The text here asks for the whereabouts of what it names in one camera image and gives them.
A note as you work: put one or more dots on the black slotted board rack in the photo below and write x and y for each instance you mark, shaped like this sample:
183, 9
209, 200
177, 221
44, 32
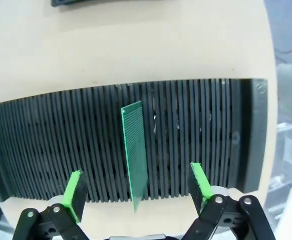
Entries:
48, 137

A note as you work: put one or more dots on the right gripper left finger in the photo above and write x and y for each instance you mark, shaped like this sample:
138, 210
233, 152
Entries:
74, 192

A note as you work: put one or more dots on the black ESD tray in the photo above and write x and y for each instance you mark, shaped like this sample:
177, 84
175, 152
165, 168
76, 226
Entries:
68, 2

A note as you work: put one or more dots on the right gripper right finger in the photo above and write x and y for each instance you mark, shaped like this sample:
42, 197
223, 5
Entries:
200, 185

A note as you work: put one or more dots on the green perforated circuit board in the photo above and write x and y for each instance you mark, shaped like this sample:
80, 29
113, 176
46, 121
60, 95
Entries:
134, 155

